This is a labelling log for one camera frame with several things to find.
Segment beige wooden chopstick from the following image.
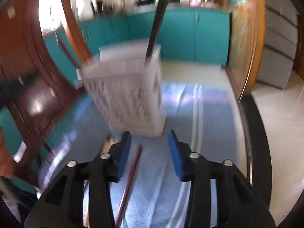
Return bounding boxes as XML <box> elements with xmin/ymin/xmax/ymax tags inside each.
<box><xmin>101</xmin><ymin>135</ymin><xmax>114</xmax><ymax>155</ymax></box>

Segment reddish brown chopstick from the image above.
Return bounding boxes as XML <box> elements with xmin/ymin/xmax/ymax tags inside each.
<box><xmin>115</xmin><ymin>144</ymin><xmax>143</xmax><ymax>227</ymax></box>

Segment blue striped cloth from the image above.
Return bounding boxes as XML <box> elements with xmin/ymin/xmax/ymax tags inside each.
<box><xmin>38</xmin><ymin>81</ymin><xmax>247</xmax><ymax>228</ymax></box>

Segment white plastic utensil basket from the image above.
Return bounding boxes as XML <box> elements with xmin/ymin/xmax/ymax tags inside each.
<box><xmin>76</xmin><ymin>44</ymin><xmax>166</xmax><ymax>137</ymax></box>

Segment teal lower kitchen cabinets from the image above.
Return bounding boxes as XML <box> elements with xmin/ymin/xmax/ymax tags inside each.
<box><xmin>44</xmin><ymin>7</ymin><xmax>231</xmax><ymax>68</ymax></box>

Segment wooden framed glass sliding door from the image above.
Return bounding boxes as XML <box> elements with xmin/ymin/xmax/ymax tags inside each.
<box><xmin>216</xmin><ymin>0</ymin><xmax>265</xmax><ymax>102</ymax></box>

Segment carved brown wooden chair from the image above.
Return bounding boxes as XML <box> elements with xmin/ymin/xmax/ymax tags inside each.
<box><xmin>0</xmin><ymin>0</ymin><xmax>95</xmax><ymax>181</ymax></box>

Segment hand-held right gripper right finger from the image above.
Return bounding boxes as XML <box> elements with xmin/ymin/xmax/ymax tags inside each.
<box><xmin>168</xmin><ymin>130</ymin><xmax>276</xmax><ymax>228</ymax></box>

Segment black chopstick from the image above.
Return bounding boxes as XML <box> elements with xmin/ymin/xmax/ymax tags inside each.
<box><xmin>141</xmin><ymin>0</ymin><xmax>173</xmax><ymax>69</ymax></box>

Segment grey refrigerator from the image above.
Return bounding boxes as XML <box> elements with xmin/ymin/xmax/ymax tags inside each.
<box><xmin>256</xmin><ymin>0</ymin><xmax>300</xmax><ymax>91</ymax></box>

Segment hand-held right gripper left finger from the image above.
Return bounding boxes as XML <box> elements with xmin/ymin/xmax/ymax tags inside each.
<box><xmin>24</xmin><ymin>131</ymin><xmax>132</xmax><ymax>228</ymax></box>

